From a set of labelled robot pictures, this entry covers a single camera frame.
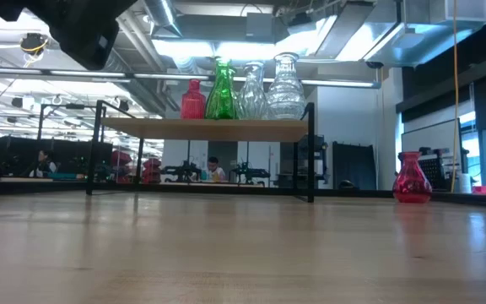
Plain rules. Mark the green tall glass vase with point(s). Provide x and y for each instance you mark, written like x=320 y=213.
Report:
x=222 y=101

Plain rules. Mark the bright ceiling light panel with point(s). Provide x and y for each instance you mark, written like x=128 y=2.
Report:
x=184 y=48

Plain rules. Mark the red bin stack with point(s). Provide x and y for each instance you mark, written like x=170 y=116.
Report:
x=120 y=166
x=152 y=169

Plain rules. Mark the wooden shelf black metal frame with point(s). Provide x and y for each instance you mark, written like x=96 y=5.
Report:
x=205 y=128

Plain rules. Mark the person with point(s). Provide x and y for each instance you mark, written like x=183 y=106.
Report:
x=42 y=165
x=214 y=169

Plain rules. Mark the red bulbous glass vase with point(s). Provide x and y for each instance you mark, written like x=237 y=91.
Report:
x=412 y=181

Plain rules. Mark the large white ceiling duct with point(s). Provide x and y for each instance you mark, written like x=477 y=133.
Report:
x=416 y=46

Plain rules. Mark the black ceiling camera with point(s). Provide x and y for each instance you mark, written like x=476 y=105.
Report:
x=374 y=65

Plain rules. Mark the black perforated rack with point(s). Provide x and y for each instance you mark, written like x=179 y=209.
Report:
x=437 y=173

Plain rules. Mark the white paper roll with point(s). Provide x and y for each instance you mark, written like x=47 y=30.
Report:
x=464 y=182

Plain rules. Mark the black aluminium rig frame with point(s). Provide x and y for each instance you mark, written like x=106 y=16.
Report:
x=184 y=188

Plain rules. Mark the grey ceiling box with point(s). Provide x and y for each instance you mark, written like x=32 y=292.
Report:
x=260 y=27

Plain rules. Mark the black panel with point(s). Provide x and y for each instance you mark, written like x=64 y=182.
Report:
x=352 y=166

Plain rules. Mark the teal tray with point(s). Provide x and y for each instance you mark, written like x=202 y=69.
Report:
x=63 y=175

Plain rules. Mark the black equipment rack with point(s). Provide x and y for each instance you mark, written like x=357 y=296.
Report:
x=304 y=160

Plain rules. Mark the black curtain partition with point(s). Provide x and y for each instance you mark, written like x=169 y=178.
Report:
x=11 y=154

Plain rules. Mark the silver ceiling duct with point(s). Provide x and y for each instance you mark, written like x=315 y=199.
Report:
x=158 y=17

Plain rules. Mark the red square glass vase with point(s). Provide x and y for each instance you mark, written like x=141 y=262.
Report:
x=193 y=105

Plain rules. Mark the clear ribbed glass vase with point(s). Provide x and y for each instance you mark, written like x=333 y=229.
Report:
x=286 y=95

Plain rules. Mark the background black robot arm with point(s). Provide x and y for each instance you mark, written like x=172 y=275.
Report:
x=249 y=172
x=181 y=171

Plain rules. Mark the black dome object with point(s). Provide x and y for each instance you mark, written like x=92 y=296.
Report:
x=347 y=184

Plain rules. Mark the clear swirl glass vase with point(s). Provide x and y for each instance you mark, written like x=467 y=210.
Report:
x=252 y=101

